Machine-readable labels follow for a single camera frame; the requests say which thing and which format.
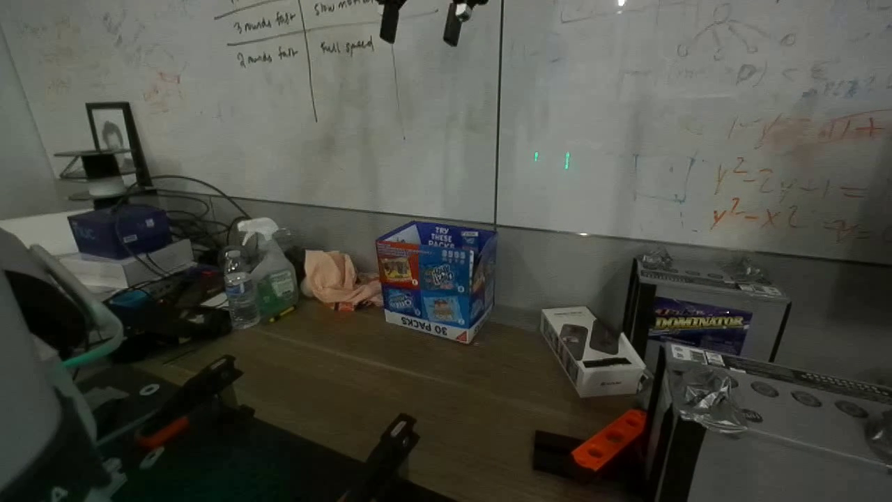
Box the clear spray bottle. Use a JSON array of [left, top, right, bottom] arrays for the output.
[[223, 217, 297, 328]]

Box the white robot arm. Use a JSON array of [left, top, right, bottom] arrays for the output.
[[0, 232, 449, 502]]

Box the pink cloth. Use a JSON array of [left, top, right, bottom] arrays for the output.
[[300, 250, 381, 311]]

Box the black picture frame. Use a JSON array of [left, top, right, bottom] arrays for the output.
[[85, 99, 151, 187]]

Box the blue cardboard box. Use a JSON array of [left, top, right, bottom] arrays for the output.
[[375, 219, 496, 345]]

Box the orange and black tool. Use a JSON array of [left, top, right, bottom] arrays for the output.
[[532, 408, 647, 477]]

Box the grey battery near front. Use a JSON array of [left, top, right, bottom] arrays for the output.
[[647, 343, 892, 502]]

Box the white small open box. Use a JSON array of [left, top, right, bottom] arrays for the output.
[[537, 306, 643, 399]]

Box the grey battery by wall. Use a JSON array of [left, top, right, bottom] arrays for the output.
[[620, 253, 792, 364]]

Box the dark blue box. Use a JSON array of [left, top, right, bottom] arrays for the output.
[[66, 203, 173, 258]]

